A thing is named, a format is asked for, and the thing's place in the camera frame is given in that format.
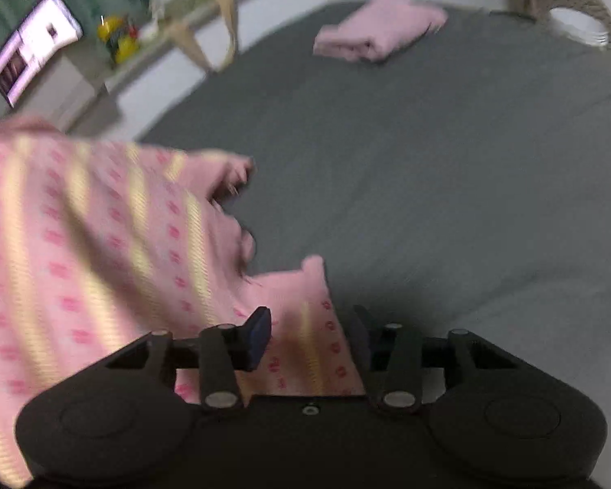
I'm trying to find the pink yellow striped knit sweater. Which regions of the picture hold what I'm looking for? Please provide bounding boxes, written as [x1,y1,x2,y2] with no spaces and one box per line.
[0,117,363,488]

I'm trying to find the woven grey basket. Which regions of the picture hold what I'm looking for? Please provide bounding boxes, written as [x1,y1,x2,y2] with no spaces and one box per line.
[526,0,611,51]

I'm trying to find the beige tote bag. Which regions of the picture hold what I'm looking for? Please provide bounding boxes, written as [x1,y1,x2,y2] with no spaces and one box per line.
[164,0,239,75]

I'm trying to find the folded pink garment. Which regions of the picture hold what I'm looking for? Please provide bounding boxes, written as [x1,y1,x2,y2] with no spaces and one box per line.
[312,0,448,63]

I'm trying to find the yellow can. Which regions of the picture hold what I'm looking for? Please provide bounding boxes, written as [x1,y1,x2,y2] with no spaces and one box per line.
[97,14,140,65]

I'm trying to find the open laptop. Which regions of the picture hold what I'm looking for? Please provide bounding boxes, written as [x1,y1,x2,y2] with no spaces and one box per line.
[0,0,84,108]

